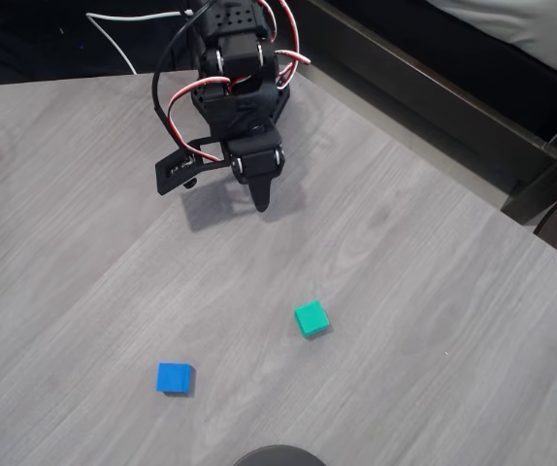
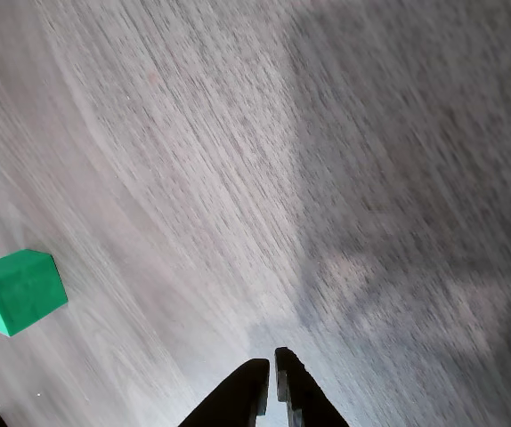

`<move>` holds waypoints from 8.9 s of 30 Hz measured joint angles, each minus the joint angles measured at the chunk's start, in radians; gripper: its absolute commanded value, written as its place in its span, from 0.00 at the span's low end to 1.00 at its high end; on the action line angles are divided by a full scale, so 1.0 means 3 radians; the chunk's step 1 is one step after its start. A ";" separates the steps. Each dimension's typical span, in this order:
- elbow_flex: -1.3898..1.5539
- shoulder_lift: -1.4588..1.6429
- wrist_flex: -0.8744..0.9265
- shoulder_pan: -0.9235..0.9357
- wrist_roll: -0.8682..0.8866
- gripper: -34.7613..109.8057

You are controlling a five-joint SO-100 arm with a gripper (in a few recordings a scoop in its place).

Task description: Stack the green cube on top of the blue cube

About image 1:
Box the dark round object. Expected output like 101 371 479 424
233 444 328 466

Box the white usb cable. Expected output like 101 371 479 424
85 9 195 76

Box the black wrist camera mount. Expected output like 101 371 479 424
154 137 232 197

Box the black cable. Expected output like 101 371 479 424
150 8 221 152

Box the dark wooden bed frame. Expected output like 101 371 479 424
287 0 557 225

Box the red and white servo cable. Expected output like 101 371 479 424
253 0 312 91
167 75 255 164

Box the green cube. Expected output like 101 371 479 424
293 300 331 339

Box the white mattress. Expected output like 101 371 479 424
426 0 557 77

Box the blue cube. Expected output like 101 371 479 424
155 361 196 397

